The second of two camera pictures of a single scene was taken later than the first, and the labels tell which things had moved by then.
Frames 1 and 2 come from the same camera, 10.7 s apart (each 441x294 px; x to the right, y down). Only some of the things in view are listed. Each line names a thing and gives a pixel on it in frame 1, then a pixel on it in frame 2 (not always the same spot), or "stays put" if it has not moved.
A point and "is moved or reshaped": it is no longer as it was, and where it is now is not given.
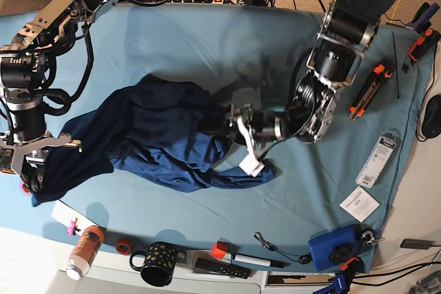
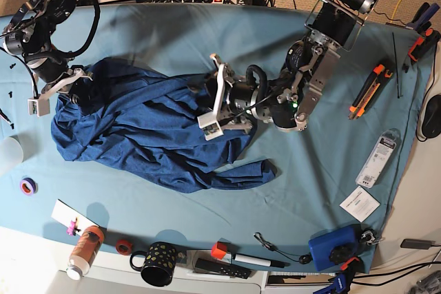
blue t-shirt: x=158 y=132 is moved or reshaped
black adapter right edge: x=417 y=244 stays put
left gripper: x=32 y=176 to x=81 y=89
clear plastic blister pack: x=377 y=159 stays put
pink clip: x=72 y=229 stays put
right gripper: x=260 y=127 to x=239 y=100
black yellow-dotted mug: x=159 y=263 stays put
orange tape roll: x=123 y=246 stays put
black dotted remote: x=222 y=268 stays put
